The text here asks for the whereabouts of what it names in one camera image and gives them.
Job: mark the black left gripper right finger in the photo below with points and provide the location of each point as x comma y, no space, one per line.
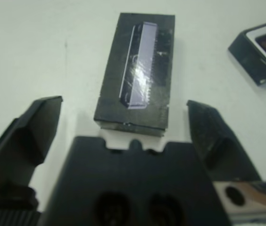
215,150

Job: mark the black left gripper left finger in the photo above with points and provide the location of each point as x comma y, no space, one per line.
17,153

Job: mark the black box base white insert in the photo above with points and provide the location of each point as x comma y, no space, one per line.
248,58

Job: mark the black box lid with print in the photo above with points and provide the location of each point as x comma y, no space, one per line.
114,94

